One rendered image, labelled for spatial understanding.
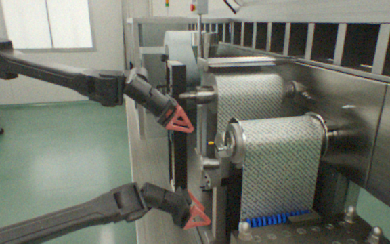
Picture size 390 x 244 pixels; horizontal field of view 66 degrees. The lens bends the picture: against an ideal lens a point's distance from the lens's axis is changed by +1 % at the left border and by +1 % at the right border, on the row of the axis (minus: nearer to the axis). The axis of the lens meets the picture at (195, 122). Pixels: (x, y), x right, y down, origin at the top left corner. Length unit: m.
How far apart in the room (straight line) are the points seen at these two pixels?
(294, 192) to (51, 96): 5.94
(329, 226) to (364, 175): 0.18
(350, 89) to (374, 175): 0.24
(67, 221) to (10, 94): 6.08
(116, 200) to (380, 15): 0.79
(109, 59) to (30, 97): 1.67
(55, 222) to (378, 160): 0.78
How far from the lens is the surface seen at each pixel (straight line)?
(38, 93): 6.59
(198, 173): 1.44
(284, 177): 0.92
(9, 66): 0.98
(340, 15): 1.02
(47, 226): 0.70
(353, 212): 1.01
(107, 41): 6.27
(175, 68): 1.05
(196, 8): 1.32
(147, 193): 0.79
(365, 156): 0.94
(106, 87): 0.76
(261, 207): 0.94
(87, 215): 0.72
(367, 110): 0.92
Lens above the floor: 1.58
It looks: 19 degrees down
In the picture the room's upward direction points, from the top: straight up
